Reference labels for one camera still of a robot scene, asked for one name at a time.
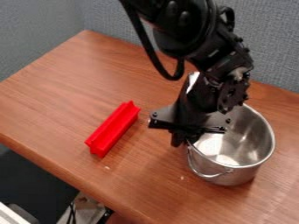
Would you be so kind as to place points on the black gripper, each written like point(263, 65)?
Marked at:
point(186, 119)

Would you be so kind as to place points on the metal pot with handles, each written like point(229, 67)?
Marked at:
point(227, 158)

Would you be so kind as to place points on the red rectangular block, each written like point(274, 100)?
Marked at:
point(112, 129)

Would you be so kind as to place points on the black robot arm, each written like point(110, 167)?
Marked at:
point(193, 31)

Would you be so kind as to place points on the white object bottom left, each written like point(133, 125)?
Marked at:
point(10, 217)

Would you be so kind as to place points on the metal table leg frame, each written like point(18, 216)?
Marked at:
point(83, 211)

